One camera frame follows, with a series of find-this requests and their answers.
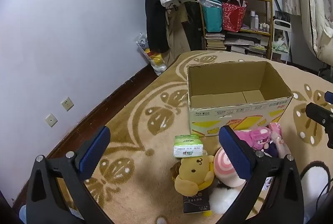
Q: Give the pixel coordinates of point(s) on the pile of papers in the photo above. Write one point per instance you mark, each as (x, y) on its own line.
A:
(247, 43)

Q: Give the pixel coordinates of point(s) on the white wall socket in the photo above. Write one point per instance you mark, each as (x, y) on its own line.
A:
(67, 104)
(51, 120)

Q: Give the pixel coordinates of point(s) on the green tissue pack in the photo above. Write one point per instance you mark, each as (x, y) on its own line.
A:
(187, 147)

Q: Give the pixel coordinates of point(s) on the white trolley cart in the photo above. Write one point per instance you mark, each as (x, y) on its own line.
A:
(288, 39)

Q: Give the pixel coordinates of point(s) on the pink swirl plush ball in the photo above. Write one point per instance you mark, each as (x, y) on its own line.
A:
(223, 166)

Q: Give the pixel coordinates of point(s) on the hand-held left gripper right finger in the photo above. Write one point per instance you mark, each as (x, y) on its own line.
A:
(235, 153)

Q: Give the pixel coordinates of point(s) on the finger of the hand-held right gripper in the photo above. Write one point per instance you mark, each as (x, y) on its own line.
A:
(321, 116)
(329, 97)

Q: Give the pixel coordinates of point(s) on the white cosmetic bottle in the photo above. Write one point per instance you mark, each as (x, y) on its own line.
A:
(257, 21)
(252, 18)

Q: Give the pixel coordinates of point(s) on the beige garment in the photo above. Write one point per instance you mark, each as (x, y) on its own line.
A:
(177, 36)

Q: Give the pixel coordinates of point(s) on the black coat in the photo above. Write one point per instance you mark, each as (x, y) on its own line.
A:
(154, 23)

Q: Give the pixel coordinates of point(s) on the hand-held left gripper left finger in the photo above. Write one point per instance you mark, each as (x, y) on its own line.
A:
(95, 153)

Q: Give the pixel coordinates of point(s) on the stack of books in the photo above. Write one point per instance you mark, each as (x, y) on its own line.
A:
(214, 42)

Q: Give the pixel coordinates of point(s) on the beige patterned rug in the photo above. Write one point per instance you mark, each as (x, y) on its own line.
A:
(145, 182)

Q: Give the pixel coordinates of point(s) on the cardboard box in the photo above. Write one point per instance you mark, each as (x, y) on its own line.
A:
(234, 112)

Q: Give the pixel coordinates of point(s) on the red patterned bag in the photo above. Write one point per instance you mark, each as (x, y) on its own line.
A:
(232, 17)

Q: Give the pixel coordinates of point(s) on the green and white pack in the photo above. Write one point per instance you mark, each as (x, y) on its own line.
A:
(279, 46)

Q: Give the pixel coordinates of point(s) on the pink plush toy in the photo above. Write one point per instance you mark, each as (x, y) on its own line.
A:
(253, 137)

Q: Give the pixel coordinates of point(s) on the yellow dog plush toy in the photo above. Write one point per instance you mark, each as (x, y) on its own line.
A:
(193, 169)

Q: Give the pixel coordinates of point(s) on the white fluffy pompom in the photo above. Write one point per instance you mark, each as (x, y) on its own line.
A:
(223, 200)

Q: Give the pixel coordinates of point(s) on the black tissue pack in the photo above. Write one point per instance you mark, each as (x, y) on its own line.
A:
(195, 203)

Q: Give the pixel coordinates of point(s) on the teal bag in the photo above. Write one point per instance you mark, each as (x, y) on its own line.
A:
(212, 18)

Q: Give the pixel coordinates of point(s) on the white quilt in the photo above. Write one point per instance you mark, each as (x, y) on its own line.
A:
(317, 18)

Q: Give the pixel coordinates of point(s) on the black trousers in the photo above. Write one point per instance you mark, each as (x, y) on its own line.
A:
(193, 29)

